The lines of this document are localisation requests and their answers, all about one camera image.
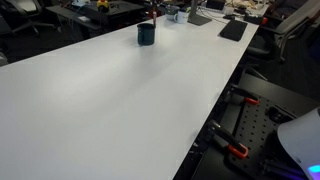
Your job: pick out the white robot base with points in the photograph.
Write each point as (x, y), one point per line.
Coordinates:
(300, 140)

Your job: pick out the grey mug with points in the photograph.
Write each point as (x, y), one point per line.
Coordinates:
(170, 11)

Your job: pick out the white mug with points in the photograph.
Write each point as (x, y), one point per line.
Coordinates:
(182, 17)

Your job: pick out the dark blue mug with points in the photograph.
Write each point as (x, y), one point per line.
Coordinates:
(145, 36)

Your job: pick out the dark desk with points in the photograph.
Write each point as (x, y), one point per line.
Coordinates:
(113, 15)

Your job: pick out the grey monitor stand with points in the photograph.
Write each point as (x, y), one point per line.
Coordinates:
(198, 19)

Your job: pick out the yellow object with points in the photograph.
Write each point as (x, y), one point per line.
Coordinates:
(103, 5)

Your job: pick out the black device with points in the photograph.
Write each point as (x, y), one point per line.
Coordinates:
(215, 4)

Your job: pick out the small white cup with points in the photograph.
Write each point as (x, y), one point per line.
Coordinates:
(228, 10)

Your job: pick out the black flat pad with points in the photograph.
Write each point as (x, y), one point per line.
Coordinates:
(233, 30)

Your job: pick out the small black box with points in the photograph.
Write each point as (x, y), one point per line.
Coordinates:
(253, 19)

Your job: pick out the grey office chair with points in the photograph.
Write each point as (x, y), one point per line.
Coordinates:
(26, 6)

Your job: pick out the black office chair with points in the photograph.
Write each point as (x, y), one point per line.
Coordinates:
(293, 20)

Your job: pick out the black perforated mounting board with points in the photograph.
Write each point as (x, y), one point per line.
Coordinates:
(253, 126)

